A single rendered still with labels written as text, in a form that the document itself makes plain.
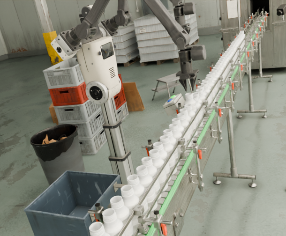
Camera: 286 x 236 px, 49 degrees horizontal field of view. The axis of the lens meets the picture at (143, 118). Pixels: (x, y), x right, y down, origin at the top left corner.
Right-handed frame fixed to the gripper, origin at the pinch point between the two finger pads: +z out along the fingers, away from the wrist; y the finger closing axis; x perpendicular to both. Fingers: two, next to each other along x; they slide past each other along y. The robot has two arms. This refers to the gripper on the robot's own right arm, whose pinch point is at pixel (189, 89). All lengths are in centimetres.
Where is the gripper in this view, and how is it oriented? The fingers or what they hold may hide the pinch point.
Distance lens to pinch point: 159.6
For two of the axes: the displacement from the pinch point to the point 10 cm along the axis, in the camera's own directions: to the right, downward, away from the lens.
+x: 3.9, -4.0, 8.3
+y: 9.0, -0.2, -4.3
